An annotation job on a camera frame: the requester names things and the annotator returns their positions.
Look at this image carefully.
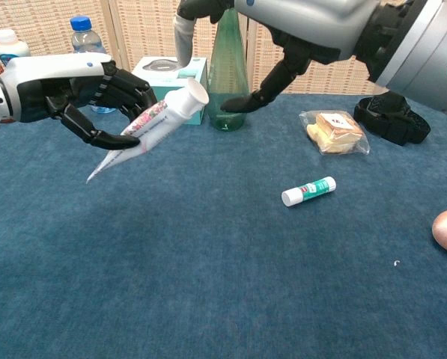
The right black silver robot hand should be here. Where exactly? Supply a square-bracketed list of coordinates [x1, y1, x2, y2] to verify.
[173, 0, 381, 114]

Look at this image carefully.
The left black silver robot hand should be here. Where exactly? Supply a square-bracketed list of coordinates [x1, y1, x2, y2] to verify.
[0, 52, 159, 150]

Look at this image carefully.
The white floral toothpaste tube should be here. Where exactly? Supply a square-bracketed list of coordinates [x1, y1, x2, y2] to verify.
[86, 77, 210, 184]

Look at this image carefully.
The blue-capped water bottle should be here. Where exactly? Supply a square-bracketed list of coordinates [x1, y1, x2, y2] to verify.
[70, 15, 116, 114]

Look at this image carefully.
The white milk bottle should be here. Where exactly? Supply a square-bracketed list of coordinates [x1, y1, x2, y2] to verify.
[0, 28, 32, 67]

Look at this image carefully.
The woven folding screen panel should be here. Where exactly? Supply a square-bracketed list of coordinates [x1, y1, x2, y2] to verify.
[0, 0, 115, 58]
[109, 0, 249, 95]
[245, 14, 391, 96]

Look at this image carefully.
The green spray bottle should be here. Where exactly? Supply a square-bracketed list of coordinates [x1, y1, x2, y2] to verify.
[207, 7, 251, 132]

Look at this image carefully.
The teal white product box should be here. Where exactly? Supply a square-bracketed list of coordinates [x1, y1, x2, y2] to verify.
[131, 55, 209, 126]

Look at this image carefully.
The bread in clear bag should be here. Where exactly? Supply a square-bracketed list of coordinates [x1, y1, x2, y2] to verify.
[298, 109, 371, 156]

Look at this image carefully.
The white green glue stick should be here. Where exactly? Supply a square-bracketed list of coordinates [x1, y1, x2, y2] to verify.
[281, 176, 337, 208]

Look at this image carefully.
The blue table mat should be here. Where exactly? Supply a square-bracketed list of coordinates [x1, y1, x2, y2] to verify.
[0, 92, 447, 359]

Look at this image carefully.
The black strap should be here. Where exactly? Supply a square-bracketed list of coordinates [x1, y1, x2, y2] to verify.
[353, 91, 432, 146]

